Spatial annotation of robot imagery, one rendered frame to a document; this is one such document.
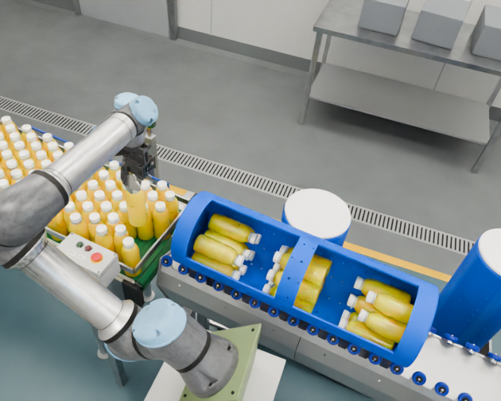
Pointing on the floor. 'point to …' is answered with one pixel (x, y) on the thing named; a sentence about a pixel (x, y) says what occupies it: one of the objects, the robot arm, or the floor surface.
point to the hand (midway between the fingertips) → (133, 185)
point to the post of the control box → (118, 371)
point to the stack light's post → (153, 153)
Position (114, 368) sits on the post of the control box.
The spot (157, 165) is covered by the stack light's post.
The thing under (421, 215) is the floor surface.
